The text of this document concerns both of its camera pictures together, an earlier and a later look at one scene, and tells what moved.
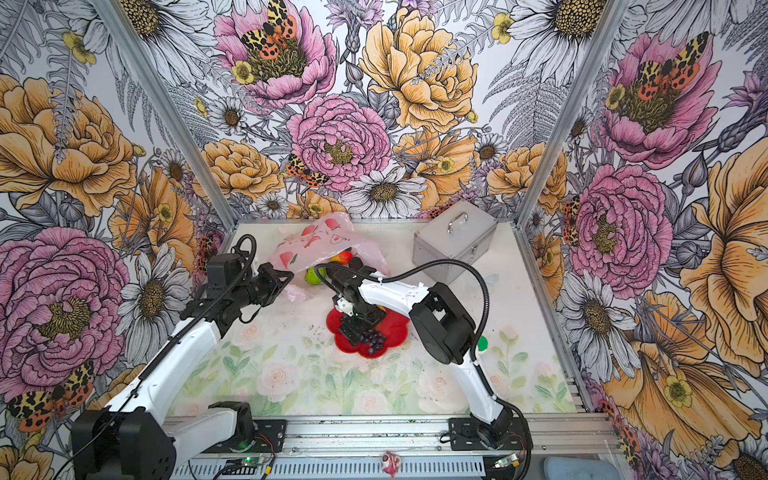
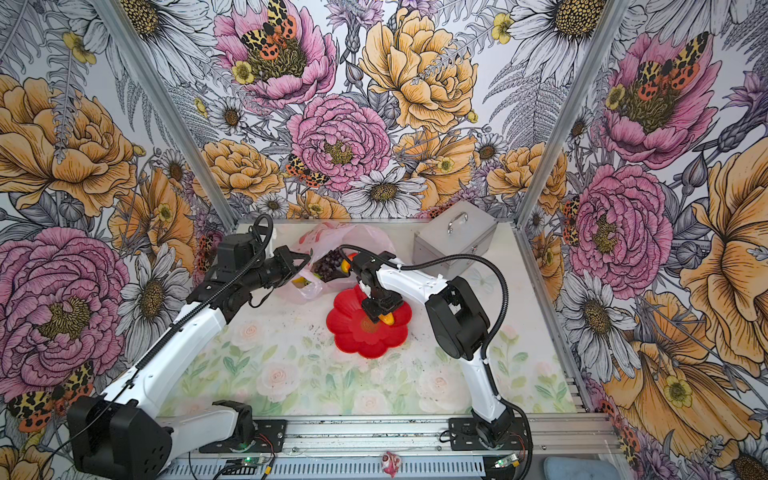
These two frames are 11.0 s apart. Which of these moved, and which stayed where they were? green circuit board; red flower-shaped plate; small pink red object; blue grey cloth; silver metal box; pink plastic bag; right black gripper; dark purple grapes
Moved: right black gripper; pink plastic bag; dark purple grapes
Stayed: red flower-shaped plate; silver metal box; blue grey cloth; small pink red object; green circuit board
